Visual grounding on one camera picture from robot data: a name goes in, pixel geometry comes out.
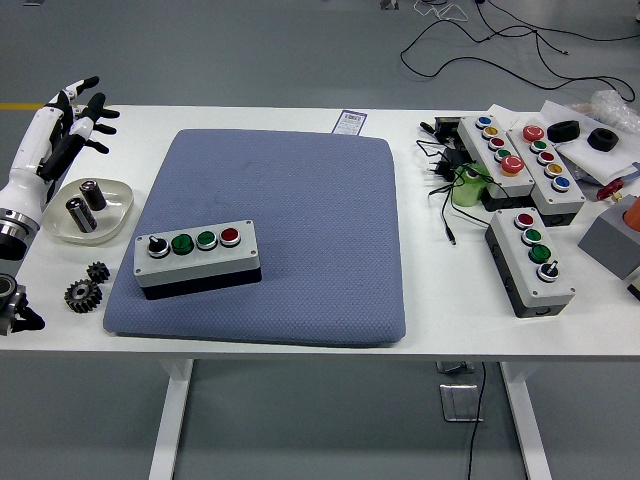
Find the small dark metal gear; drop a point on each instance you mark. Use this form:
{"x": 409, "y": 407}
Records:
{"x": 98, "y": 272}

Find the metal floor socket plate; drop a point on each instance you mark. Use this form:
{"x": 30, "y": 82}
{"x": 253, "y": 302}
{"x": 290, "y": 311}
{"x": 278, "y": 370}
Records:
{"x": 457, "y": 405}

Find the grey block box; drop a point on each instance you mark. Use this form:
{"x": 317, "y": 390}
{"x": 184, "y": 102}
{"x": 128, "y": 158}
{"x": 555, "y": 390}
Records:
{"x": 610, "y": 240}

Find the red tool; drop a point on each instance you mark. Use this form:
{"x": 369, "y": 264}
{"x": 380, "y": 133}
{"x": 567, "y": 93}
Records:
{"x": 611, "y": 189}

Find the white foam sheet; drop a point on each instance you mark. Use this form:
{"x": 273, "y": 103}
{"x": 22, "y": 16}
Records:
{"x": 585, "y": 155}

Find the metal stand foot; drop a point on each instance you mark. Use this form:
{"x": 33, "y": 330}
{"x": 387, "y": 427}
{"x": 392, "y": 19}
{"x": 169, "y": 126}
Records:
{"x": 387, "y": 4}

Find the grey under-table bracket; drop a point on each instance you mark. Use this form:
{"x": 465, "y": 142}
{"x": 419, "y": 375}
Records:
{"x": 452, "y": 367}

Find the orange object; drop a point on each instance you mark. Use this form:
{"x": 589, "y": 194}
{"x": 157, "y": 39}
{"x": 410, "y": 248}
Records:
{"x": 634, "y": 212}

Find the white table leg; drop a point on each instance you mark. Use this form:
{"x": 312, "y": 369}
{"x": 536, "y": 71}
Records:
{"x": 167, "y": 425}
{"x": 525, "y": 425}

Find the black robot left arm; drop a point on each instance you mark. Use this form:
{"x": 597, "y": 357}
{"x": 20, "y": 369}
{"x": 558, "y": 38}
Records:
{"x": 10, "y": 245}

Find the small black device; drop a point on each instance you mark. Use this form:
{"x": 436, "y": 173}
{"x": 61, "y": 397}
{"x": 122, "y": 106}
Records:
{"x": 445, "y": 127}

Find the large dark metal gear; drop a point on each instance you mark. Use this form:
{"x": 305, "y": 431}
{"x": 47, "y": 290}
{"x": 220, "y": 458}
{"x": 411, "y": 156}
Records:
{"x": 82, "y": 297}

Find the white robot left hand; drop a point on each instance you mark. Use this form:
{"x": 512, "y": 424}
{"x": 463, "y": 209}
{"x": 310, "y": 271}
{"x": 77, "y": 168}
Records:
{"x": 27, "y": 160}

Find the purple label card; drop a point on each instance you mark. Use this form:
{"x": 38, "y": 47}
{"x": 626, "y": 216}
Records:
{"x": 350, "y": 122}

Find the clear bubble wrap bag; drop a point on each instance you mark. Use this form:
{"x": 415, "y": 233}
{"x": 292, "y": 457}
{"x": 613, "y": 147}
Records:
{"x": 615, "y": 107}

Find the black power adapter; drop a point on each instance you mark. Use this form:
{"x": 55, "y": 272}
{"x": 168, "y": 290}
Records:
{"x": 455, "y": 157}

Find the white paper sheet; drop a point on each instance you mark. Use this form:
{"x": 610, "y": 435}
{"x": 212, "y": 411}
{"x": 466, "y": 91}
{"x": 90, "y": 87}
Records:
{"x": 505, "y": 112}

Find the grey four-button control box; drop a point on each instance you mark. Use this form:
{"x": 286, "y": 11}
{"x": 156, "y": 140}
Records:
{"x": 520, "y": 270}
{"x": 200, "y": 260}

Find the grey five-button control box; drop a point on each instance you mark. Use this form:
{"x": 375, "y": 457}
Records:
{"x": 475, "y": 140}
{"x": 532, "y": 167}

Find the blue-grey padded mat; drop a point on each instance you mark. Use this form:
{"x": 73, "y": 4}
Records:
{"x": 310, "y": 240}

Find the white shallow dish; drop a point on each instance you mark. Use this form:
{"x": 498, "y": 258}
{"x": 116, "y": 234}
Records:
{"x": 115, "y": 200}

